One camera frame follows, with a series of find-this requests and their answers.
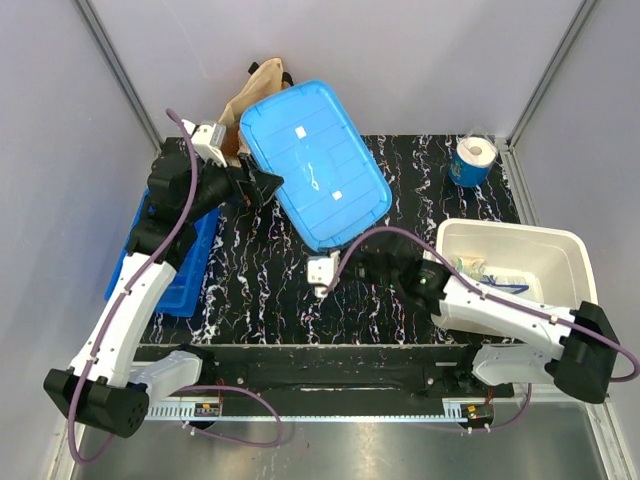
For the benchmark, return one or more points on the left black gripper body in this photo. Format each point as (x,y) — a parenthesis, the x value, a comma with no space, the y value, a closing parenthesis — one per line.
(218,185)

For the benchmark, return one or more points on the toilet paper roll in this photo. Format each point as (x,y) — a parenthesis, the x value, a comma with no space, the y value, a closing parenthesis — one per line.
(472,161)

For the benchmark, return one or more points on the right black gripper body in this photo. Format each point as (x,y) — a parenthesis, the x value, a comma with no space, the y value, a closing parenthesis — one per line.
(358,268)

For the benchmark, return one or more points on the light blue tray lid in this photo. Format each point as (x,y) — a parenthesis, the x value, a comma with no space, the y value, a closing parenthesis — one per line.
(333,188)

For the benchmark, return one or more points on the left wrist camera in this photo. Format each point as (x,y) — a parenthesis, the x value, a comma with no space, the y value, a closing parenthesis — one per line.
(207,140)

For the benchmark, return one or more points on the blue safety glasses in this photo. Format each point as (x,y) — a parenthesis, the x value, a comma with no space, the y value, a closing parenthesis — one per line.
(515,285)

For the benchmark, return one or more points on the plastic packet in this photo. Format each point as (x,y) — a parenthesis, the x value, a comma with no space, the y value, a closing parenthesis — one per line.
(471,266)

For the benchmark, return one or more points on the white plastic tub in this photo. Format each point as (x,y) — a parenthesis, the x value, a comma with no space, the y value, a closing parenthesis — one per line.
(555,263)

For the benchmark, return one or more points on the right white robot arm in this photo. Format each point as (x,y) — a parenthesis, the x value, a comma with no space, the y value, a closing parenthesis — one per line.
(573,349)

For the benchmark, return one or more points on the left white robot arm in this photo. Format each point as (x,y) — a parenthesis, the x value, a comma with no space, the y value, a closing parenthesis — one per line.
(99,388)

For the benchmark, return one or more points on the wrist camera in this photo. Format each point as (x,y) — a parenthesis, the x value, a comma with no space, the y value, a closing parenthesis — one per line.
(207,140)
(320,271)

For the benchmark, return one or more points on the brown paper tote bag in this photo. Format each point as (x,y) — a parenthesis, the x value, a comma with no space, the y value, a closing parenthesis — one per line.
(269,78)

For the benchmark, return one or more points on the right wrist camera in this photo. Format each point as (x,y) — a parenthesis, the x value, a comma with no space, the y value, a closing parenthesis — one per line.
(320,271)

